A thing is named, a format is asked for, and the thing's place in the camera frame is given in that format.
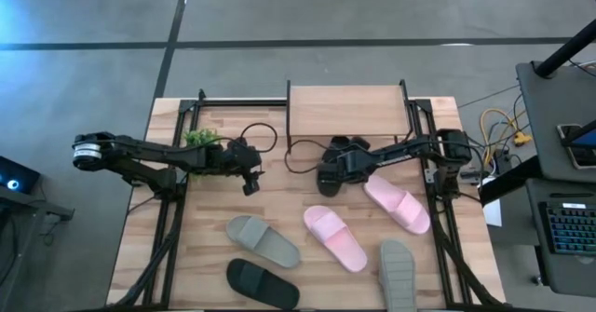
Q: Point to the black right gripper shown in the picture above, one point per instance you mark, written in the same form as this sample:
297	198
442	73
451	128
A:
356	167

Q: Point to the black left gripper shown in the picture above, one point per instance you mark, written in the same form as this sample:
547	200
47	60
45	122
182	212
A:
235	158

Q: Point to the black slide sandal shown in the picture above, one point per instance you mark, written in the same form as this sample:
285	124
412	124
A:
261	284
328	190

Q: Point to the pink slide sandal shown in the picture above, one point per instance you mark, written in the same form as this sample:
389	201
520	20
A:
335	237
398	205

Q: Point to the grey slide sandal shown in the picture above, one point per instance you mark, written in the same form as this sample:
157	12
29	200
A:
396	275
263	242

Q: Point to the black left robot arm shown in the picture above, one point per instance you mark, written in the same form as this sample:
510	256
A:
139	153

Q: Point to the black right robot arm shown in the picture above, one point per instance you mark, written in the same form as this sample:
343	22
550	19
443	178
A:
396	156

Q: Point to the green potted plant white pot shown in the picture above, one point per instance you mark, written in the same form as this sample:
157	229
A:
200	137

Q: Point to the white paper sheet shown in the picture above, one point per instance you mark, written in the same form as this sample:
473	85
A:
492	212

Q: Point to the black power strip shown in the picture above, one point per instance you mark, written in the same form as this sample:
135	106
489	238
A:
503	160

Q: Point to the black diagonal desk beam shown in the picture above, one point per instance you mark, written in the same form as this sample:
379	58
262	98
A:
510	181

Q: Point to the grey side desk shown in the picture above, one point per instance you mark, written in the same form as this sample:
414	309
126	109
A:
549	107

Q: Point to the black device with blue light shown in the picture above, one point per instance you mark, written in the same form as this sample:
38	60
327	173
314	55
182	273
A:
21	174

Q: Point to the backlit computer keyboard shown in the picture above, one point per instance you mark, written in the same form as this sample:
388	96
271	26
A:
572	228

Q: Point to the smartphone in light case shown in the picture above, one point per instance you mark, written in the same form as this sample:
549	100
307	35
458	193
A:
579	156

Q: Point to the blue-screen tablet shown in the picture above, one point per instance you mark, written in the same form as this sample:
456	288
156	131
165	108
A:
589	139

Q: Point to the black stand pole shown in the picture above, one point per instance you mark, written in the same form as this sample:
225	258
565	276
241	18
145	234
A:
565	51

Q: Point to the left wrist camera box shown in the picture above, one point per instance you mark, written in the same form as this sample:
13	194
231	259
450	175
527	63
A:
251	187

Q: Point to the wooden shelf with black frame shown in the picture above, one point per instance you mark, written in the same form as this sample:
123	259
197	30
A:
347	112

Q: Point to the black aluminium table frame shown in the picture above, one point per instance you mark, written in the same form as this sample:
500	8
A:
233	103

